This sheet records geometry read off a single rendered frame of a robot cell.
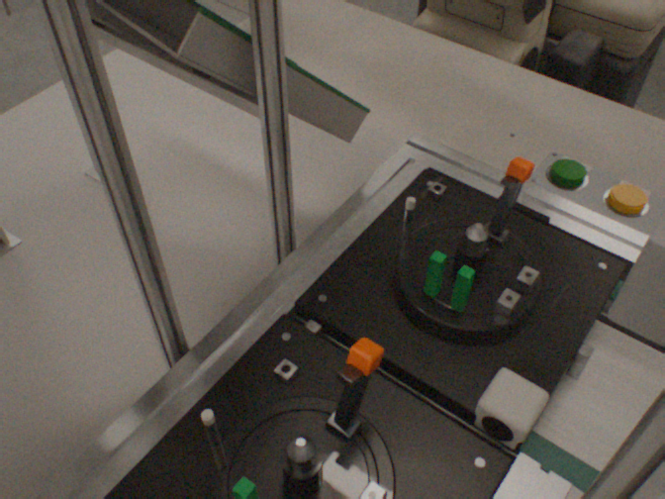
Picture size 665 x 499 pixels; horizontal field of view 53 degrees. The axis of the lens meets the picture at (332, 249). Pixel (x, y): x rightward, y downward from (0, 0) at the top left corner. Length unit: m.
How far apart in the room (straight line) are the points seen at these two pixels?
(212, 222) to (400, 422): 0.41
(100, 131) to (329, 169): 0.51
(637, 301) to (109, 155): 0.34
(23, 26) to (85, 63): 2.77
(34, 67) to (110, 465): 2.43
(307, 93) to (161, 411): 0.33
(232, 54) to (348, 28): 0.66
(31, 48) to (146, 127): 2.04
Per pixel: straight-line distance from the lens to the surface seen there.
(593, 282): 0.70
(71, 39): 0.43
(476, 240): 0.60
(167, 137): 1.01
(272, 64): 0.58
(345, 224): 0.72
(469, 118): 1.04
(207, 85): 0.66
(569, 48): 1.46
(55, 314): 0.82
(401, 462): 0.56
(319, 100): 0.69
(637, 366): 0.72
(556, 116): 1.08
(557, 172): 0.80
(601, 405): 0.69
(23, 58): 2.99
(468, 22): 1.37
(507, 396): 0.58
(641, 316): 0.40
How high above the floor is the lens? 1.48
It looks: 49 degrees down
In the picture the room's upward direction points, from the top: straight up
